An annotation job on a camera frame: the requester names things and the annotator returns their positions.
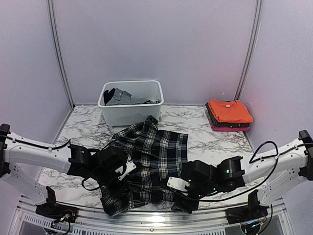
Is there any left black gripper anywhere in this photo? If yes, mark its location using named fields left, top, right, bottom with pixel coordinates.
left=92, top=167, right=130, bottom=198

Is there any black white plaid shirt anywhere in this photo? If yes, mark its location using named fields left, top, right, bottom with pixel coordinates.
left=100, top=116, right=188, bottom=216

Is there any orange t-shirt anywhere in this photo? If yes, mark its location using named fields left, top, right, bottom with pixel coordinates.
left=209, top=99, right=253, bottom=124

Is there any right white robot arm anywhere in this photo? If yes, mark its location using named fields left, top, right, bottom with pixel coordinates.
left=166, top=130, right=313, bottom=219

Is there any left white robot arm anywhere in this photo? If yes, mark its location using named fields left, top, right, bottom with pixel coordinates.
left=0, top=123, right=137, bottom=218

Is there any white plastic laundry bin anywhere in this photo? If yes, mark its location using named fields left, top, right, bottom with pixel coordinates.
left=97, top=80, right=164, bottom=127

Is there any folded pink garment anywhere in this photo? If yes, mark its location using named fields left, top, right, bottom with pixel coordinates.
left=211, top=123, right=250, bottom=132

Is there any grey garment in bin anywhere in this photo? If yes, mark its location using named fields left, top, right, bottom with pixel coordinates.
left=107, top=88, right=161, bottom=106

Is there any black garment in bin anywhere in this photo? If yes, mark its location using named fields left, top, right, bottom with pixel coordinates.
left=103, top=88, right=115, bottom=105

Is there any folded dark striped shirt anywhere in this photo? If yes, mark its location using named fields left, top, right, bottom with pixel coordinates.
left=205, top=102, right=250, bottom=129

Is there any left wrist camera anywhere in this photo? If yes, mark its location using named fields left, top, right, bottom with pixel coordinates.
left=99, top=146, right=128, bottom=174

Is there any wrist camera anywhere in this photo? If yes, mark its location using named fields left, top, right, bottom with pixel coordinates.
left=99, top=146, right=128, bottom=174
left=180, top=160, right=216, bottom=187

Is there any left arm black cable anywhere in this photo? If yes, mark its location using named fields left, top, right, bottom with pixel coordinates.
left=4, top=137, right=103, bottom=191

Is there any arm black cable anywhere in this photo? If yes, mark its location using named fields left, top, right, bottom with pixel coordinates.
left=198, top=141, right=281, bottom=203
left=4, top=137, right=103, bottom=191

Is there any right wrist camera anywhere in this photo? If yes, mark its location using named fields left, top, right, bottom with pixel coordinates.
left=180, top=160, right=216, bottom=187

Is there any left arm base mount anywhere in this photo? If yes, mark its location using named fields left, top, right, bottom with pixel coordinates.
left=36, top=186, right=78, bottom=223

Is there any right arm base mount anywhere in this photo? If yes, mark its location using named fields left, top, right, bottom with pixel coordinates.
left=225, top=189, right=269, bottom=224

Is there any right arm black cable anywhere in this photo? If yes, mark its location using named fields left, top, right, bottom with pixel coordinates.
left=198, top=141, right=281, bottom=203

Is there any aluminium front frame rail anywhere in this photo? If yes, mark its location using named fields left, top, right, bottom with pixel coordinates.
left=9, top=193, right=294, bottom=235

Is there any left aluminium wall post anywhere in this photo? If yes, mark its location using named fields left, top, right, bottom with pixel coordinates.
left=46, top=0, right=75, bottom=109

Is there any aluminium wall post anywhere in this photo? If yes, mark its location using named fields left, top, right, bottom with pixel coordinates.
left=234, top=0, right=264, bottom=100
left=46, top=0, right=75, bottom=109

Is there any right aluminium wall post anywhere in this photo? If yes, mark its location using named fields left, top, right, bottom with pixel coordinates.
left=234, top=0, right=264, bottom=100

